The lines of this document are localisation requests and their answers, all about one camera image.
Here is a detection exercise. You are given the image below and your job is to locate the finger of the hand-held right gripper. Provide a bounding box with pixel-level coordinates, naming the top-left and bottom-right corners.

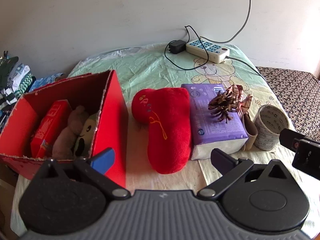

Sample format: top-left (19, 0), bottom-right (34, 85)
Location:
top-left (292, 139), bottom-right (320, 177)
top-left (279, 128), bottom-right (320, 153)

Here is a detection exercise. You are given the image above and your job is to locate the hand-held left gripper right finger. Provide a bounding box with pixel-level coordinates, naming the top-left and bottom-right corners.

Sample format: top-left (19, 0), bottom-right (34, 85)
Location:
top-left (197, 148), bottom-right (295, 200)

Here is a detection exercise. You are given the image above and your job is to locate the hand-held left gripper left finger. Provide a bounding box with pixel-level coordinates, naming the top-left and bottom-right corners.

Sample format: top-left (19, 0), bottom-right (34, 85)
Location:
top-left (37, 148), bottom-right (131, 201)

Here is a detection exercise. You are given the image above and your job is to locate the red cardboard box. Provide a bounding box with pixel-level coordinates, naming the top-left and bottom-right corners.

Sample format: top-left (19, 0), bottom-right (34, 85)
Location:
top-left (0, 69), bottom-right (129, 189)

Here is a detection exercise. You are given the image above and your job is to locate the brown pine cone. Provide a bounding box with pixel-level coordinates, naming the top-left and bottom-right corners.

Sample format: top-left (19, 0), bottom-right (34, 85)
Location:
top-left (208, 89), bottom-right (240, 123)

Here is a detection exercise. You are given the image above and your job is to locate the patterned ribbon bow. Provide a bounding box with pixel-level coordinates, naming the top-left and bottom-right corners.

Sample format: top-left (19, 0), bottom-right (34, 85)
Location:
top-left (226, 84), bottom-right (253, 119)

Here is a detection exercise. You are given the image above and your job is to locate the green and white plush toy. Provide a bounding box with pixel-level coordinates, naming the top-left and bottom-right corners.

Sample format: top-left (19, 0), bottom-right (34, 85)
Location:
top-left (72, 114), bottom-right (99, 158)

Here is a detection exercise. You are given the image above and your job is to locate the brown teddy bear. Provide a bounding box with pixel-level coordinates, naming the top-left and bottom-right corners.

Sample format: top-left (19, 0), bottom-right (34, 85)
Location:
top-left (52, 105), bottom-right (90, 160)

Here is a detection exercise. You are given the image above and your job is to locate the purple tissue packet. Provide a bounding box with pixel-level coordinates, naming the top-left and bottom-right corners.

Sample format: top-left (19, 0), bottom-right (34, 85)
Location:
top-left (181, 83), bottom-right (249, 161)

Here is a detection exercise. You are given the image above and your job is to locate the brown patterned cover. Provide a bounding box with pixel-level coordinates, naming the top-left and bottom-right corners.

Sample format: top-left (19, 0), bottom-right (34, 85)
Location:
top-left (256, 66), bottom-right (320, 140)

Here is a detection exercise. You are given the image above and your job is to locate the red plush stocking pillow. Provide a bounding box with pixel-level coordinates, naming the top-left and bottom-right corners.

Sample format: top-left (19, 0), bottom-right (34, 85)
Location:
top-left (131, 87), bottom-right (193, 175)

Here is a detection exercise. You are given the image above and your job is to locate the small red carton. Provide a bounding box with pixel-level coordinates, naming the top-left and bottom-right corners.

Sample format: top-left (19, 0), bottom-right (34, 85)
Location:
top-left (30, 99), bottom-right (73, 158)

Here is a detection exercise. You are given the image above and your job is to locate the blue floral cloth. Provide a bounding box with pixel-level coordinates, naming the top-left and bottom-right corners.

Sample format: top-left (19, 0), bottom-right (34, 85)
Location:
top-left (29, 73), bottom-right (67, 93)

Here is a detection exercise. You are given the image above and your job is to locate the green bear print tablecloth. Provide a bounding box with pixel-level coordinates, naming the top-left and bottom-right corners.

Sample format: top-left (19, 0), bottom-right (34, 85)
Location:
top-left (10, 44), bottom-right (320, 233)

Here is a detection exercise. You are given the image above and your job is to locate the white power strip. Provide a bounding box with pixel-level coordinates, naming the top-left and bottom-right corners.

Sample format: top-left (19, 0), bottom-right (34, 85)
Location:
top-left (185, 36), bottom-right (230, 64)

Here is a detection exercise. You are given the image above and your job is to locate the stack of folded clothes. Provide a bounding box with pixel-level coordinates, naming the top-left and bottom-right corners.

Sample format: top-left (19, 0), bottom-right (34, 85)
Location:
top-left (0, 51), bottom-right (37, 110)

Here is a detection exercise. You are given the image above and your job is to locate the black power adapter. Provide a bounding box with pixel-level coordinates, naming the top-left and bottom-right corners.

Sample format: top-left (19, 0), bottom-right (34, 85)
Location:
top-left (168, 40), bottom-right (187, 55)

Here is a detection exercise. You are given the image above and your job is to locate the black power strip cord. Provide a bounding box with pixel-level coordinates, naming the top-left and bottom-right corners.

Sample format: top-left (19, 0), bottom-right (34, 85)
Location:
top-left (226, 56), bottom-right (270, 85)

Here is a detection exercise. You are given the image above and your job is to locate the thin black adapter cable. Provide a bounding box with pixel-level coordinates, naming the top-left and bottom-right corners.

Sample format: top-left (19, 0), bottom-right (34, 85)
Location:
top-left (164, 25), bottom-right (209, 70)

